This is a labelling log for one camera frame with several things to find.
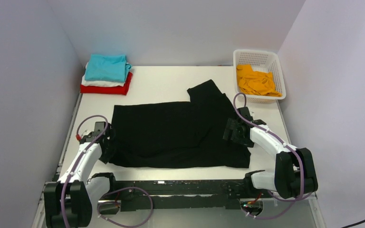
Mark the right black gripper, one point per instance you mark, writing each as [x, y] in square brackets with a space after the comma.
[232, 125]

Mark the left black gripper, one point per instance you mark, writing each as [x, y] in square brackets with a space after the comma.
[105, 159]

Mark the black t shirt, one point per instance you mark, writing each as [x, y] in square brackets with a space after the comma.
[177, 134]

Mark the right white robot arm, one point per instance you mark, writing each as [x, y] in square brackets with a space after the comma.
[294, 175]

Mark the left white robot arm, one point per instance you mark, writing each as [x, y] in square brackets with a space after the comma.
[72, 200]

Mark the orange t shirt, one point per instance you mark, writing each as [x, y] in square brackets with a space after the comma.
[252, 82]

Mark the folded red t shirt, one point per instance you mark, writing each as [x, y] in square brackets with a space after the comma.
[117, 90]

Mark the white plastic basket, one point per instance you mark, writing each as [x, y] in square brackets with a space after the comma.
[262, 61]

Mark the folded white t shirt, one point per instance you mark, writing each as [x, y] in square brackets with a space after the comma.
[101, 83]

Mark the folded cyan t shirt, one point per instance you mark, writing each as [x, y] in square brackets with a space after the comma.
[107, 68]

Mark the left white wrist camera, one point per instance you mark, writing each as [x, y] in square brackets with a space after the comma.
[86, 136]

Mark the aluminium frame rail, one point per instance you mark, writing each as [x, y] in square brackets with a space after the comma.
[49, 186]

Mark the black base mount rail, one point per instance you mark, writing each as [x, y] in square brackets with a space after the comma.
[185, 194]

